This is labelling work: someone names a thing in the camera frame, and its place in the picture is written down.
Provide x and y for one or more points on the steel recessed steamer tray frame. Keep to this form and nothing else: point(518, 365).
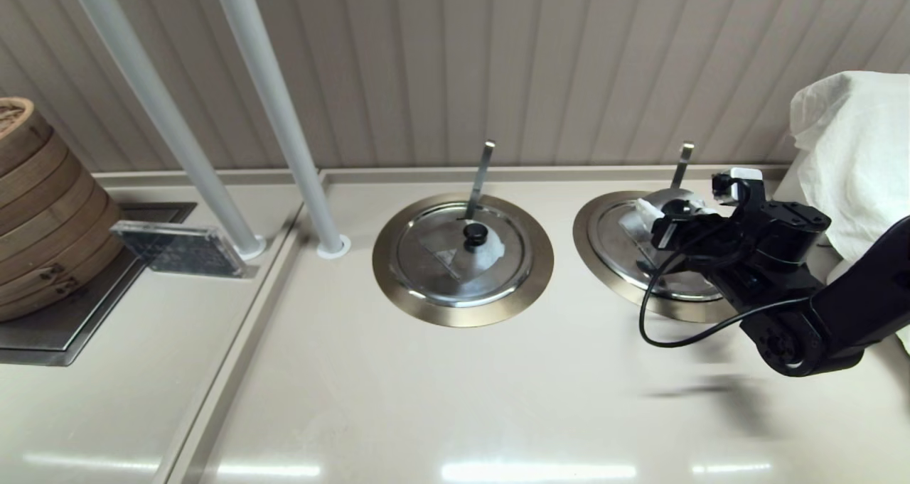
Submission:
point(64, 327)

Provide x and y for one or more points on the steel hinged lid black knob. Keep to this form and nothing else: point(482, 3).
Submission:
point(618, 256)
point(434, 256)

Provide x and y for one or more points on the white round pole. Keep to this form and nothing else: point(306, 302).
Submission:
point(149, 93)
point(276, 93)

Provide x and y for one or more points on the stacked bamboo steamer baskets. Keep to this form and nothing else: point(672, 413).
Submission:
point(50, 221)

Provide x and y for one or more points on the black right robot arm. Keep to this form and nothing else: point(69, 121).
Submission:
point(867, 292)

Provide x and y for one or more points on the clear acrylic sign block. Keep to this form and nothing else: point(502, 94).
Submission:
point(181, 249)

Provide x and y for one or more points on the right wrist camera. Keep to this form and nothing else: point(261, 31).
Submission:
point(743, 189)

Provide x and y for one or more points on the white box appliance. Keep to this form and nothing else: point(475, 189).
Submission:
point(785, 182)

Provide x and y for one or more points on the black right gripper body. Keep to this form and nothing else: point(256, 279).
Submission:
point(775, 264)

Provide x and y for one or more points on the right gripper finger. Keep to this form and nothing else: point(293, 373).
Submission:
point(707, 224)
point(668, 234)

